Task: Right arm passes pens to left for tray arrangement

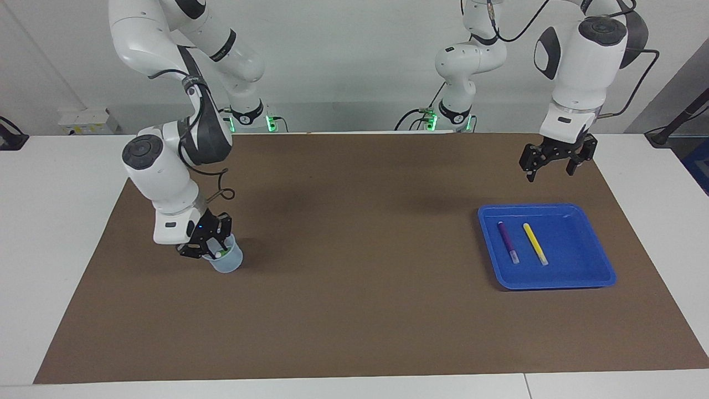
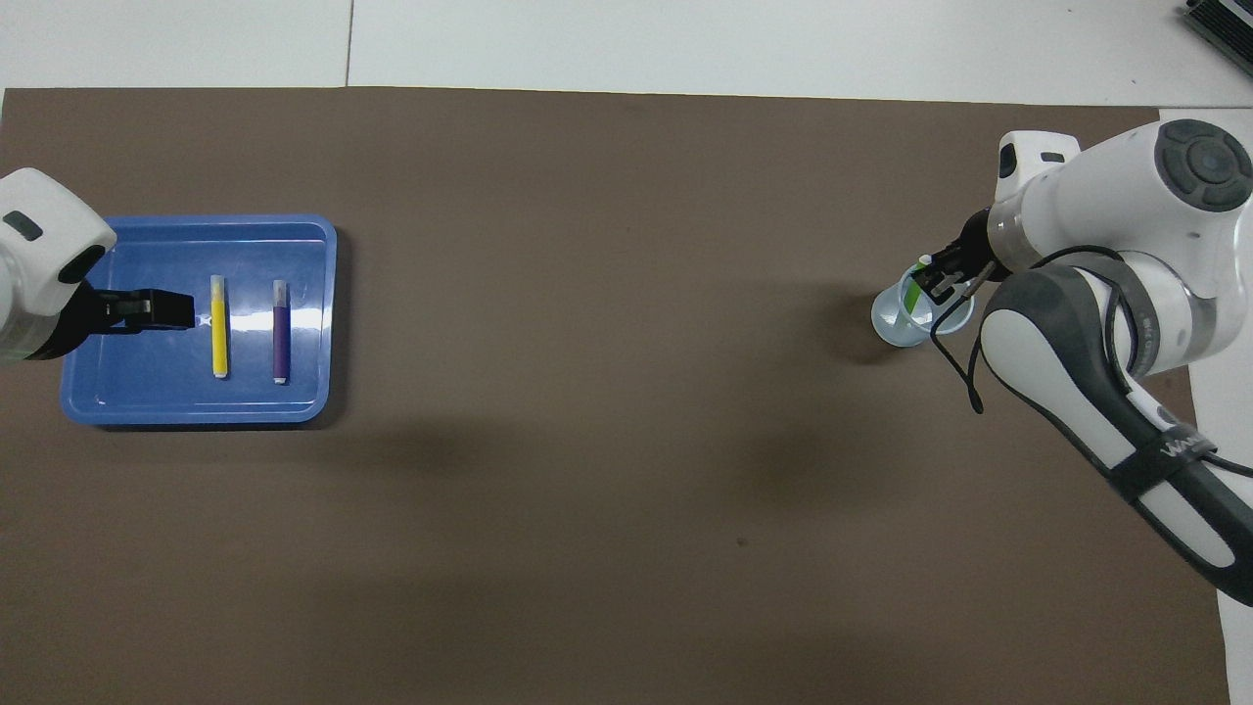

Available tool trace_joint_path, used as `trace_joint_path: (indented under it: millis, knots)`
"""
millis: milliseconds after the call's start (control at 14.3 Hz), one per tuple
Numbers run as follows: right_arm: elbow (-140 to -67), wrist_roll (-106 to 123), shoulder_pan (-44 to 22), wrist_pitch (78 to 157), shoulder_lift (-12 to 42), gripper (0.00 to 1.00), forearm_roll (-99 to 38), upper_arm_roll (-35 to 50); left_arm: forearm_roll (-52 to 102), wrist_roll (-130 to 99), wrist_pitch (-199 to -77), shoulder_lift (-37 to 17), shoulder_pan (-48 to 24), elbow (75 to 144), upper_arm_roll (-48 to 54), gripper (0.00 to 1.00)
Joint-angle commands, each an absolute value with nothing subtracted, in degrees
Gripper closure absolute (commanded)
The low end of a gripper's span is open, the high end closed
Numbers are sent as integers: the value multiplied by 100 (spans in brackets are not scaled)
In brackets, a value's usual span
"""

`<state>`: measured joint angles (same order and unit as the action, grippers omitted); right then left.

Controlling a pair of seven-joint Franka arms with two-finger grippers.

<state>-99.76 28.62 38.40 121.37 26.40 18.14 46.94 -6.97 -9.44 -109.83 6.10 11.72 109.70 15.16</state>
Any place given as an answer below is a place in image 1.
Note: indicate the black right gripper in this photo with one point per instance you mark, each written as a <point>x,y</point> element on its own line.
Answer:
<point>205,230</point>

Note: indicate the blue plastic tray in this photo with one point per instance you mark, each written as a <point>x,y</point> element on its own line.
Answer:
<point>576,260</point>

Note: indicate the brown table mat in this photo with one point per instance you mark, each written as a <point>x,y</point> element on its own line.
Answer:
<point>354,277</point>

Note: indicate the blue crate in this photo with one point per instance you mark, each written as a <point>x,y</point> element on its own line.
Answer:
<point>699,166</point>

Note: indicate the white socket box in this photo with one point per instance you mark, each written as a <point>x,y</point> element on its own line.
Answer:
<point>88,122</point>

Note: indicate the purple pen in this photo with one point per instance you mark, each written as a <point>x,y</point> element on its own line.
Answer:
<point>507,241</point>

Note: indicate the translucent plastic cup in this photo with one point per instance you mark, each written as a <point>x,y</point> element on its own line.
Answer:
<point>228,265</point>

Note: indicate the black table clamp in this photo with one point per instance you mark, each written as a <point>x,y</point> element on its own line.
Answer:
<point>11,138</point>

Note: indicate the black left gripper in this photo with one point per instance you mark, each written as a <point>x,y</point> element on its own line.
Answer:
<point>562,147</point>

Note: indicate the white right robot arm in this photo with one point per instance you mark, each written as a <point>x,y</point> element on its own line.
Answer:
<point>163,177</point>

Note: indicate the yellow pen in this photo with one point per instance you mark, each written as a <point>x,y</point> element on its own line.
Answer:
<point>534,243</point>

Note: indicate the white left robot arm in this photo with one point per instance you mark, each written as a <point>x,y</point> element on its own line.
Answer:
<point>581,72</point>

